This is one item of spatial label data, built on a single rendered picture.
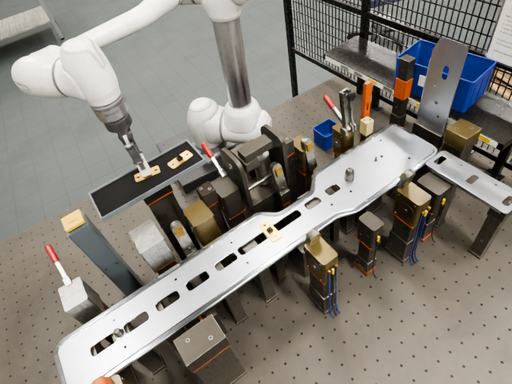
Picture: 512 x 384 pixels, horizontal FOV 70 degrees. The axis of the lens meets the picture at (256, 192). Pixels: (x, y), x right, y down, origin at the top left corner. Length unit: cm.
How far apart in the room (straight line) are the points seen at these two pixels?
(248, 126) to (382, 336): 96
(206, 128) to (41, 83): 80
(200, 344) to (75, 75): 74
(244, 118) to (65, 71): 80
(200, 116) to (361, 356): 114
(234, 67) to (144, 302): 91
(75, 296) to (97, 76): 62
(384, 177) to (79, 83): 96
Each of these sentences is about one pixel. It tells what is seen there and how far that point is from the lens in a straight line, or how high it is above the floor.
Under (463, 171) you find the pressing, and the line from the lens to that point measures 139.
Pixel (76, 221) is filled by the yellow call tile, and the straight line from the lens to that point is 125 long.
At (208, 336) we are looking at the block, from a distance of 103.
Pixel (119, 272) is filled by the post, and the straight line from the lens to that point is 144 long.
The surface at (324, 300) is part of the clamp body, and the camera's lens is 127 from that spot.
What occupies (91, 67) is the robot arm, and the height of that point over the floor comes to 157.
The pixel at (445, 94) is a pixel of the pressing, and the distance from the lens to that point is 143.
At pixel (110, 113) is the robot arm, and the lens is 106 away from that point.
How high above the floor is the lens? 197
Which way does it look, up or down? 48 degrees down
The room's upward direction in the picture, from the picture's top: 14 degrees counter-clockwise
